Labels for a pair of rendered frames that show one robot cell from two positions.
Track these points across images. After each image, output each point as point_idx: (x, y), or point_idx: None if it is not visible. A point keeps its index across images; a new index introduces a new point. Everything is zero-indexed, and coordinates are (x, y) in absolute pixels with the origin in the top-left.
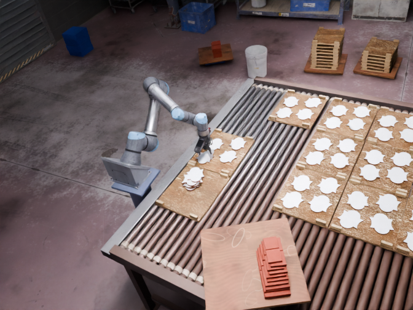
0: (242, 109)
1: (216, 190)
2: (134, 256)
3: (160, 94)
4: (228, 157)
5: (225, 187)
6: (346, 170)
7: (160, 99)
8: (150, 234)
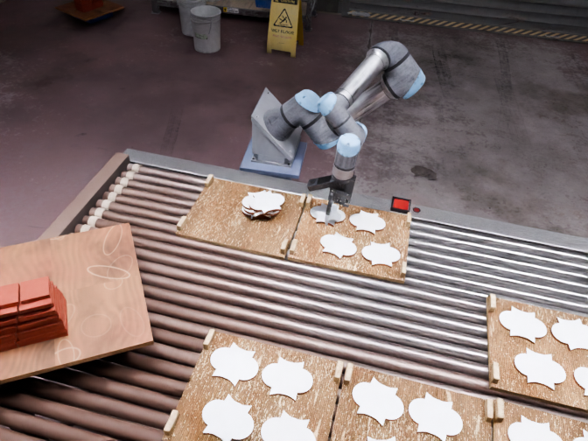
0: (502, 250)
1: (248, 242)
2: (106, 177)
3: (360, 66)
4: (336, 245)
5: (261, 257)
6: None
7: (352, 73)
8: (152, 188)
